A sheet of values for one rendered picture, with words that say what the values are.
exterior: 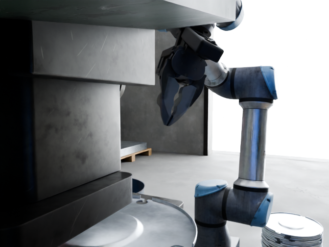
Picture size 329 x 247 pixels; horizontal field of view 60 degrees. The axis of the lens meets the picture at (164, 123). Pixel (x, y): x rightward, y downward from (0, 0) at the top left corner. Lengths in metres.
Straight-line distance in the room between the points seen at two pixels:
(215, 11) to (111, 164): 0.19
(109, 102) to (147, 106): 5.18
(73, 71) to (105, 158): 0.11
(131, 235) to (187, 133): 4.79
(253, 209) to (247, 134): 0.24
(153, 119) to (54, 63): 5.24
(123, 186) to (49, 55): 0.15
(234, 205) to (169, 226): 0.56
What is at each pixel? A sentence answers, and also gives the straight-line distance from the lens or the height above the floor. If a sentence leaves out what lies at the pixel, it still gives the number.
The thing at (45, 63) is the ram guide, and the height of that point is 1.00.
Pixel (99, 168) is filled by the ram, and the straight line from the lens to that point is 0.31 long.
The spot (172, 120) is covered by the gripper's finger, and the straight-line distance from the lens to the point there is 0.55.
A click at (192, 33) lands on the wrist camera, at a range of 0.53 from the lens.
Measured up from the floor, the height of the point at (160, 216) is 0.78.
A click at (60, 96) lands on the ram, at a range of 0.27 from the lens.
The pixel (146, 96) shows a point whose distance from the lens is 5.51.
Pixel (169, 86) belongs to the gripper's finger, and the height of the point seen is 1.00.
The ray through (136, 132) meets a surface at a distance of 5.66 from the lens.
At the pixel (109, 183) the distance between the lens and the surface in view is 0.30.
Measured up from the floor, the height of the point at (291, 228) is 0.33.
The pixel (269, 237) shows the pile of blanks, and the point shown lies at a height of 0.29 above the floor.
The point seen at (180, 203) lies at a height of 0.78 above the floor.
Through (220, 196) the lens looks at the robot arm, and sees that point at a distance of 1.01.
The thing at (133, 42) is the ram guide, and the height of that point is 1.03.
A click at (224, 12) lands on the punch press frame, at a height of 1.06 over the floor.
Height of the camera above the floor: 0.97
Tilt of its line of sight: 5 degrees down
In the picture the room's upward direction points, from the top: straight up
